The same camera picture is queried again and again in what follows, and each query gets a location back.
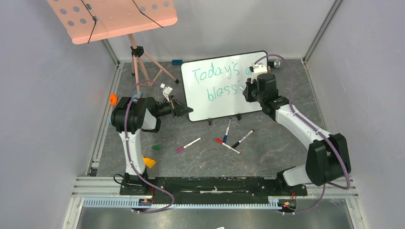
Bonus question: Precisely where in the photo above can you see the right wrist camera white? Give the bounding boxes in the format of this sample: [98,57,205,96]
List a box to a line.
[249,63,268,83]

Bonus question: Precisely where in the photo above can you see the black capped whiteboard marker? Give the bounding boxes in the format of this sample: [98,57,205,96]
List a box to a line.
[232,130,254,148]

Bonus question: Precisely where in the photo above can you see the orange piece left edge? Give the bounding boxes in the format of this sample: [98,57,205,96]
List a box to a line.
[109,94,118,106]

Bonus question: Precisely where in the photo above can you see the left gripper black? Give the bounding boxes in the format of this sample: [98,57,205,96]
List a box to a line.
[155,95,193,118]

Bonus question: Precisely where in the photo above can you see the magenta capped whiteboard marker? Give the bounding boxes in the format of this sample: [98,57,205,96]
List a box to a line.
[176,137,202,153]

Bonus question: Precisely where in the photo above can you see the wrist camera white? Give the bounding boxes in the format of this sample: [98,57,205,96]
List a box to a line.
[249,63,268,83]
[160,83,173,102]

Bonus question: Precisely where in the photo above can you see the red capped whiteboard marker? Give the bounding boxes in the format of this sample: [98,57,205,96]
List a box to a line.
[215,138,241,155]

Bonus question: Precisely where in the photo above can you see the black microphone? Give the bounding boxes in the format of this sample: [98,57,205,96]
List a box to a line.
[267,60,281,69]

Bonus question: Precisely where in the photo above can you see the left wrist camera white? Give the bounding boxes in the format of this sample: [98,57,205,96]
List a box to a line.
[160,83,173,102]

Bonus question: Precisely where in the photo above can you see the white whiteboard black frame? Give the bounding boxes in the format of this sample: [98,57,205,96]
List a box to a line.
[181,51,267,122]

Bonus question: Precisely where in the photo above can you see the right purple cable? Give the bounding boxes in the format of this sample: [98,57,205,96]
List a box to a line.
[254,53,352,216]

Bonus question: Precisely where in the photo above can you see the yellow stepped block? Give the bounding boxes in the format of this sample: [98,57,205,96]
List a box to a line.
[143,157,156,168]

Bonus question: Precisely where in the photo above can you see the purple cable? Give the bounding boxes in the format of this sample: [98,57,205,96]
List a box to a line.
[254,53,352,216]
[122,80,176,215]

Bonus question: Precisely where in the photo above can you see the blue cylinder tube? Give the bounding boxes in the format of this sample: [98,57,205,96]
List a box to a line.
[132,91,143,100]

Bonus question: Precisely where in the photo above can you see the pink music stand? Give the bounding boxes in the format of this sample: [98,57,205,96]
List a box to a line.
[48,0,179,83]

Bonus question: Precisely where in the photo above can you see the blue lego brick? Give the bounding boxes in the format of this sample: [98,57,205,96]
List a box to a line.
[171,59,183,65]

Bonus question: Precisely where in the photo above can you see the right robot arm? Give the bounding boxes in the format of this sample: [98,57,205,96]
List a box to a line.
[243,73,351,195]

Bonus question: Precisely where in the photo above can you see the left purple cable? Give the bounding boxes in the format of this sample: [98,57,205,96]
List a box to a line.
[122,80,176,215]

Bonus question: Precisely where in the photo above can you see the blue capped whiteboard marker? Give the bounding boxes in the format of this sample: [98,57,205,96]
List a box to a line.
[223,118,232,143]

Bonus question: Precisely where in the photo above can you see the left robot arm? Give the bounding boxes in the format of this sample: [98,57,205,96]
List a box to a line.
[110,95,193,195]

